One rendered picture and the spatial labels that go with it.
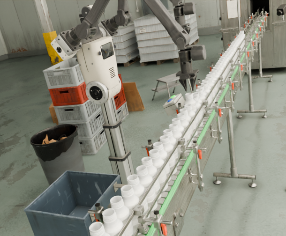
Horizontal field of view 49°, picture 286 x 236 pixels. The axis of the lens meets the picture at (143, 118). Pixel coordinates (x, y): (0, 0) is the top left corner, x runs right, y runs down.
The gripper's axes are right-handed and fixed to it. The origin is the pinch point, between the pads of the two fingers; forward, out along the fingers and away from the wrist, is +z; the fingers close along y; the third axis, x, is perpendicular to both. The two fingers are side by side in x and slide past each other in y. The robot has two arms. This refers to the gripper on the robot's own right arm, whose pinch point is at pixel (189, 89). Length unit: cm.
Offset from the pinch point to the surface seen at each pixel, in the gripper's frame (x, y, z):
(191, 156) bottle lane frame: -25.8, 4.7, 23.3
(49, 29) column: 746, -699, -6
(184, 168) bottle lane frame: -36.3, 4.6, 23.2
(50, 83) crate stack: 131, -206, 25
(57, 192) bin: -49, -58, 33
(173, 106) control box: 11.9, -14.7, 13.0
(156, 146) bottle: -48.2, -0.6, 6.3
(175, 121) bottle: -24.8, -0.7, 6.2
